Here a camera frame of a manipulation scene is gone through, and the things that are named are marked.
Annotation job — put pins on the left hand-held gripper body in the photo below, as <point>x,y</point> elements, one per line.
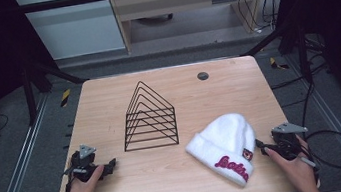
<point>83,165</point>

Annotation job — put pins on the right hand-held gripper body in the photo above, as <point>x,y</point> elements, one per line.
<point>287,141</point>

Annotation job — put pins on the white knitted beanie hat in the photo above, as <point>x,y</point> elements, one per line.
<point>226,145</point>

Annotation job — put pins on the person's right hand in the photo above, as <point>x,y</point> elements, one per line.
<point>295,169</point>

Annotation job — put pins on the yellow black tape strip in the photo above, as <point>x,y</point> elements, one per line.
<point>65,98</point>
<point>276,63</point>

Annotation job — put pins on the black metal stand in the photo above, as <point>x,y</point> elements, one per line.
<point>303,53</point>
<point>29,95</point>

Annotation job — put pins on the grey round table grommet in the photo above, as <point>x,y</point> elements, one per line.
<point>202,76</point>

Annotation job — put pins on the white cabinet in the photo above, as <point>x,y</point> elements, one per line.
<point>75,28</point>

